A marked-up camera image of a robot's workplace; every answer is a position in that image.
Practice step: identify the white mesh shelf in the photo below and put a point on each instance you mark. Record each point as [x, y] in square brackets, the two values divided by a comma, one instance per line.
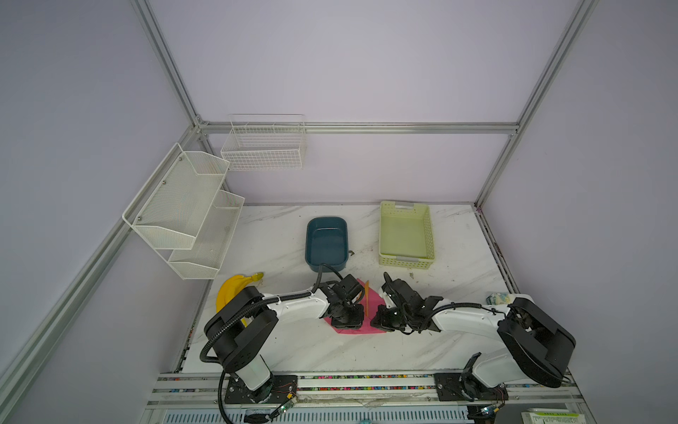
[169, 212]
[205, 259]

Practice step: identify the light green perforated basket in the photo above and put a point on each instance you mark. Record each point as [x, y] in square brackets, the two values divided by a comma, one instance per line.
[406, 237]

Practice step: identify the orange plastic knife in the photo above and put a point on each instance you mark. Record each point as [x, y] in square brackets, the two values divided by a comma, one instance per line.
[366, 298]

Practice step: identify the aluminium frame post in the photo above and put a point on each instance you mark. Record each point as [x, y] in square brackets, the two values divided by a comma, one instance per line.
[562, 49]

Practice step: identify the dark teal plastic bin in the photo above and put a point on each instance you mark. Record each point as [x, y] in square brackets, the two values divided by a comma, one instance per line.
[327, 242]

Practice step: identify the white wire wall basket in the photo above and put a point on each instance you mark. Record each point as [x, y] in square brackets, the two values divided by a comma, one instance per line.
[266, 142]

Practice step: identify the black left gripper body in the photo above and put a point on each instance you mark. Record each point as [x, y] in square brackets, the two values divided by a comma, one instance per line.
[350, 317]

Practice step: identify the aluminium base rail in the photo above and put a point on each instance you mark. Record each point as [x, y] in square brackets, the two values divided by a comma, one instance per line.
[358, 397]

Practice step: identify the pink paper napkin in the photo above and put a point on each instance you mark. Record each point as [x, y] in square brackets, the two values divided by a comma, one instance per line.
[366, 328]

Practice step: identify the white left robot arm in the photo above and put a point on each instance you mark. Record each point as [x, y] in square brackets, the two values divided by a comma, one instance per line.
[245, 320]

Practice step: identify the white mesh lower shelf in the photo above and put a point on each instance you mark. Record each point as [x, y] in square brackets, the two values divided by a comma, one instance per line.
[205, 259]

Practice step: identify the colourful tissue pack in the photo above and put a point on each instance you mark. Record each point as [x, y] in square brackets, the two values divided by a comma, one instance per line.
[500, 299]

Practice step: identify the white mesh upper shelf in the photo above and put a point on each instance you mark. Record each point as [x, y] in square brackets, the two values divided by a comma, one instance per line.
[169, 212]

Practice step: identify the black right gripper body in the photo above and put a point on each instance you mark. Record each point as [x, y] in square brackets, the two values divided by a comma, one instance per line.
[392, 318]

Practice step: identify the yellow banana bunch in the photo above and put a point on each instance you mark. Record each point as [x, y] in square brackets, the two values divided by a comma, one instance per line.
[232, 287]

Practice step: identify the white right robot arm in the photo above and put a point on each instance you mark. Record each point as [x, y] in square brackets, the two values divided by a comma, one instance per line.
[535, 346]

